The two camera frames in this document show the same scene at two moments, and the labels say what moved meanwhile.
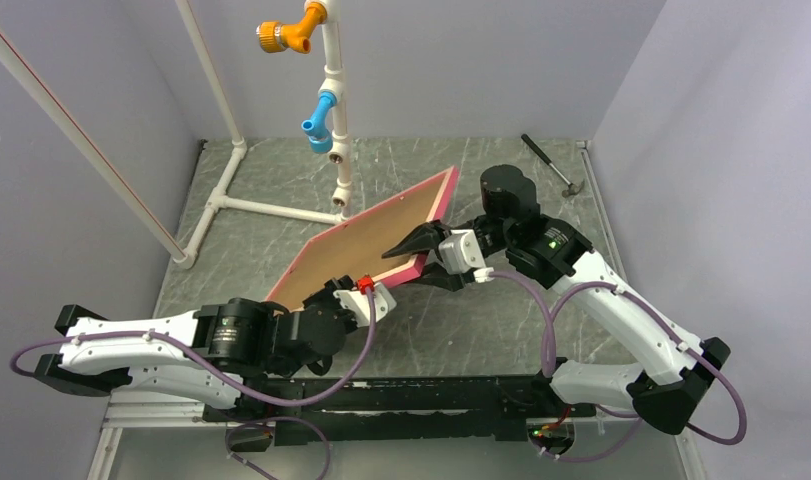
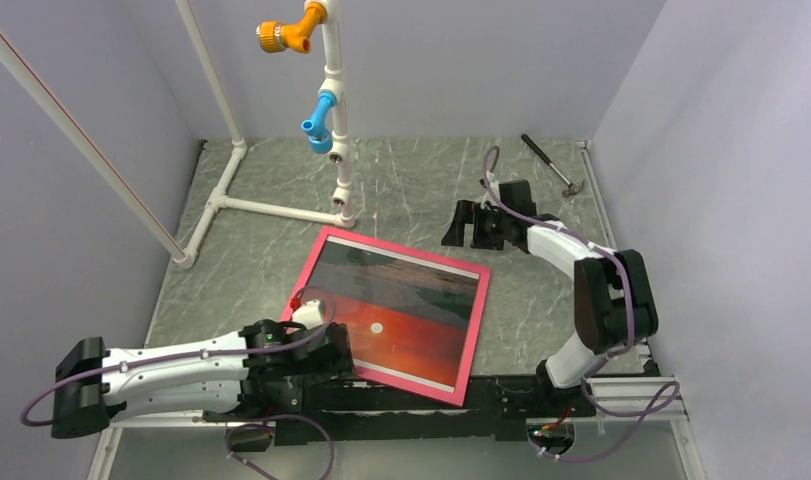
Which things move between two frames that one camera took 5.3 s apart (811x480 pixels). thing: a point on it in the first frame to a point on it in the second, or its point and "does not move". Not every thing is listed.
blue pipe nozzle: (320, 138) does not move
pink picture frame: (355, 247) to (470, 268)
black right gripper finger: (424, 238) to (469, 208)
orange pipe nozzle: (276, 37) does not move
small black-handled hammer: (573, 187) does not move
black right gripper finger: (436, 274) to (454, 237)
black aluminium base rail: (400, 409) does not move
